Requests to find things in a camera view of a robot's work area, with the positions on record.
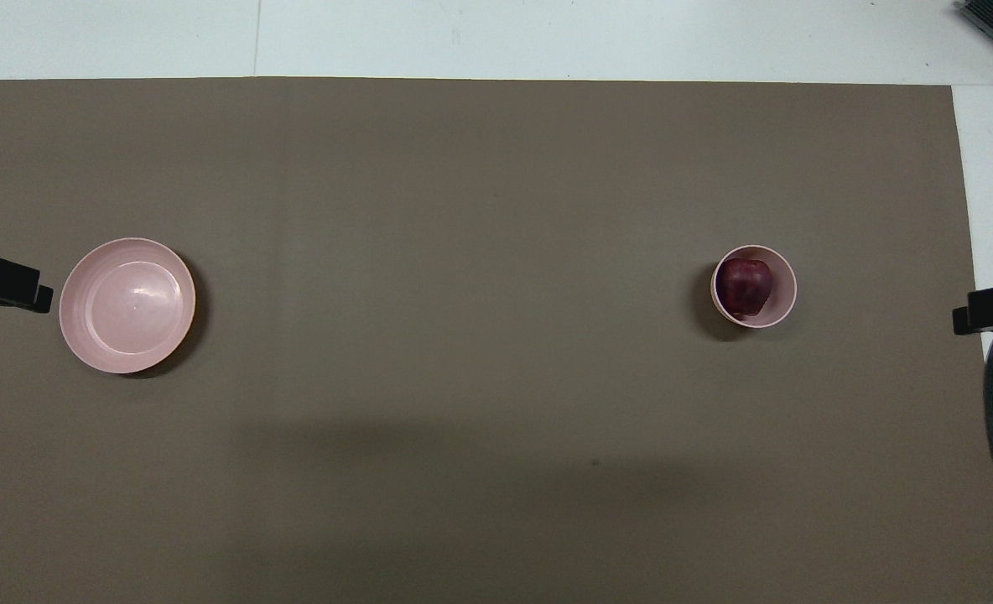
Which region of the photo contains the dark red apple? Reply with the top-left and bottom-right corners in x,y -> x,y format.
717,258 -> 772,318

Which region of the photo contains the pink plate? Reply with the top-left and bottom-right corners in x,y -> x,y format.
59,238 -> 198,375

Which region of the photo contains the pink bowl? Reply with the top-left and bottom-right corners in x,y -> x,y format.
710,244 -> 798,329

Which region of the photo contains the brown table mat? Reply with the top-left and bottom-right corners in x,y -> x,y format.
0,77 -> 993,604

